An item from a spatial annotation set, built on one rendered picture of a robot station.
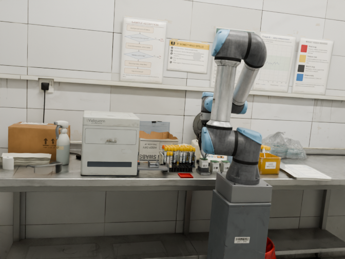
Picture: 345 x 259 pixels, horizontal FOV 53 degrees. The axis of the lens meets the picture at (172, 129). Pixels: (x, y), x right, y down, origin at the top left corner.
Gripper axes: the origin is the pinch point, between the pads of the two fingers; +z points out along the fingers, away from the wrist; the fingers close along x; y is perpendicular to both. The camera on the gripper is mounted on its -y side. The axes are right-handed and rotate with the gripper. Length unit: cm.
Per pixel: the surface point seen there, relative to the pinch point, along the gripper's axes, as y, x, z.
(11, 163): 6, 100, 6
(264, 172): -2.3, -35.9, 8.2
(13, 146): 30, 104, 3
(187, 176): -5.8, 11.4, 9.3
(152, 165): 0.6, 29.3, 5.5
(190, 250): 29, -6, 70
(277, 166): -1.7, -44.4, 4.7
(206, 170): -1.5, -0.7, 7.3
